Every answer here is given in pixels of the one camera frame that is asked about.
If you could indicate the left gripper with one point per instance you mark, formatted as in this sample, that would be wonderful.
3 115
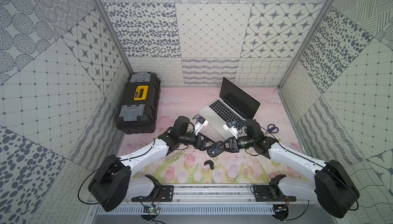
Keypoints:
200 141

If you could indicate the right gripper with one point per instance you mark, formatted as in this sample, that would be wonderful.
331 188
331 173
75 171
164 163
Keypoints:
233 144

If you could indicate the black mouse battery cover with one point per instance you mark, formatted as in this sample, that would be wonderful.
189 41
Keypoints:
210 163

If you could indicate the silver laptop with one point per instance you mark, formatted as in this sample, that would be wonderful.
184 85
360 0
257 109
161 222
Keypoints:
233 104

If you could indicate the black wireless mouse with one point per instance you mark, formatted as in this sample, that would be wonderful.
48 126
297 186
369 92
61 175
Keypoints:
214 151

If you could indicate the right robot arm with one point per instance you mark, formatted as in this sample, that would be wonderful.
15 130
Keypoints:
326 183

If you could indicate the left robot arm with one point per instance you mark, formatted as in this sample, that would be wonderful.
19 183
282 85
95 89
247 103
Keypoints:
113 181

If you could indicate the black yellow tool case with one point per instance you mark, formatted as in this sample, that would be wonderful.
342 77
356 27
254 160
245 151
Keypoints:
138 106

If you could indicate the right circuit board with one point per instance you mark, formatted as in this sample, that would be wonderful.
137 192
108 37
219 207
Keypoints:
280 211

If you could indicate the circuit board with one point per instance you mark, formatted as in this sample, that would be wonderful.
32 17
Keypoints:
150 209
280 211

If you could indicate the left circuit board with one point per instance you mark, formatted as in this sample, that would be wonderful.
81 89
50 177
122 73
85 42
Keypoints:
150 209

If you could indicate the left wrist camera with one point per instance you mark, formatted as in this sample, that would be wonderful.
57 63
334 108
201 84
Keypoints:
200 122

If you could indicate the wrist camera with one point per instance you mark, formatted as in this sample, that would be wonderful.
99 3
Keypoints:
232 128
200 122

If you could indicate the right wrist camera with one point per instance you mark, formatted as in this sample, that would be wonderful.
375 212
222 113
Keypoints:
232 128

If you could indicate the black handled scissors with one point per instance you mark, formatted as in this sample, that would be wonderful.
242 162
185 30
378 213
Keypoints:
272 129

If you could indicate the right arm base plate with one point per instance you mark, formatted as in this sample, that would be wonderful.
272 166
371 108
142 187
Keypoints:
270 192

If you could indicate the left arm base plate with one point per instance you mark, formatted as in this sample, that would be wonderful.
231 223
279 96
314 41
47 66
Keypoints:
150 189

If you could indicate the aluminium mounting rail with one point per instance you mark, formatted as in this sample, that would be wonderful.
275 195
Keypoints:
215 193

